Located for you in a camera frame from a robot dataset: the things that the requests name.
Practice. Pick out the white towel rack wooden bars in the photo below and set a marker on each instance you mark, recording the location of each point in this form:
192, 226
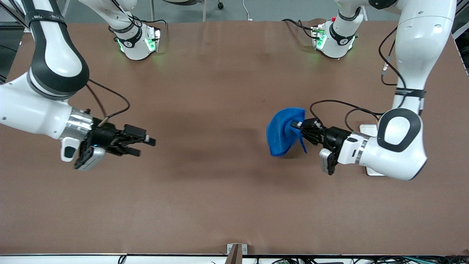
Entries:
369, 129

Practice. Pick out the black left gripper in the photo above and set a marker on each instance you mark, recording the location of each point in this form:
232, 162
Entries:
333, 135

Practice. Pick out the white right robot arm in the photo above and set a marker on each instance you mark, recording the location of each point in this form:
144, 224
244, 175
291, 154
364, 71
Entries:
22, 110

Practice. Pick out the small metal bracket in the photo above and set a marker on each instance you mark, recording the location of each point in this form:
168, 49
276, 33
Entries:
244, 249

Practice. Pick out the blue towel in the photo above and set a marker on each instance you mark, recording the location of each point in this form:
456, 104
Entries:
282, 132

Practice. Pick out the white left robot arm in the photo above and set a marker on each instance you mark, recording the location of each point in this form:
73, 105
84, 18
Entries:
403, 157

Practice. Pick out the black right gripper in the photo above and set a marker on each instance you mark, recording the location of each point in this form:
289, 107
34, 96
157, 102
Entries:
104, 134

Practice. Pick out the office chair base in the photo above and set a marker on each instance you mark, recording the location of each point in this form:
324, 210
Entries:
204, 11

